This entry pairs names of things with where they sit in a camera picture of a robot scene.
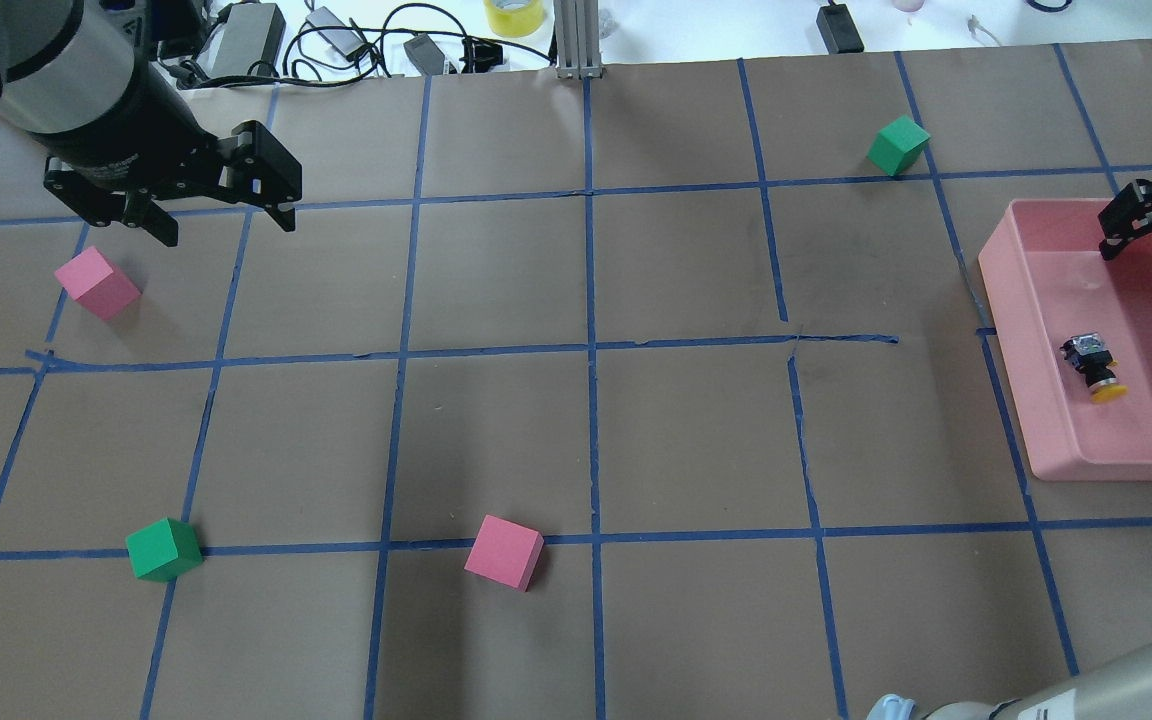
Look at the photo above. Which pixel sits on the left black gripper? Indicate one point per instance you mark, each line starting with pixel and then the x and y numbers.
pixel 128 127

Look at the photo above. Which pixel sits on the grey power adapter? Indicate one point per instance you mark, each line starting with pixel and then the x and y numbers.
pixel 343 39

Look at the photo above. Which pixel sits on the pink cube bottom centre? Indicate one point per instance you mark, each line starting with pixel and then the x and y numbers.
pixel 505 552

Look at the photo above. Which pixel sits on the green cube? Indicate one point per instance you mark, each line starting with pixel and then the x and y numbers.
pixel 163 550
pixel 897 146

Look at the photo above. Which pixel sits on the black power adapter right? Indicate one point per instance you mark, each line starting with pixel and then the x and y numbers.
pixel 838 29

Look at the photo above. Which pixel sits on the pink plastic bin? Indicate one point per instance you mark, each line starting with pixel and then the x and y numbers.
pixel 1046 281

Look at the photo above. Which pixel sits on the pink cube upper left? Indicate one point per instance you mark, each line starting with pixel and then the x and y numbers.
pixel 97 284

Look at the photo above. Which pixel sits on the green cube lower left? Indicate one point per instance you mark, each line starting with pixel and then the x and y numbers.
pixel 163 550

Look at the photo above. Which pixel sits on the black power brick left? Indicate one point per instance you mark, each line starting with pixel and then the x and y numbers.
pixel 250 35

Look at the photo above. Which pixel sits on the green cube upper right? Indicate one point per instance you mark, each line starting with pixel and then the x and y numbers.
pixel 897 146

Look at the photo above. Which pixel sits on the pink cube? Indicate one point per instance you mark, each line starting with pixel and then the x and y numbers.
pixel 505 552
pixel 97 284

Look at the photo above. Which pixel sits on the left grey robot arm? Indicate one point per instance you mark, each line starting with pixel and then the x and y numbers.
pixel 62 64

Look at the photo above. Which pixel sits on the yellow tape roll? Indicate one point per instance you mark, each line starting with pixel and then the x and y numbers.
pixel 514 18

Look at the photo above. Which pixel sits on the small black adapter centre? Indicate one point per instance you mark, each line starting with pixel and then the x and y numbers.
pixel 426 56

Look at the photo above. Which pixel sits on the yellow push button switch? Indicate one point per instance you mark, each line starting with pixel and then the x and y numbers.
pixel 1089 356

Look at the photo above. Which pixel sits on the aluminium profile post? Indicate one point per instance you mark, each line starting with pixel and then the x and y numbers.
pixel 577 36

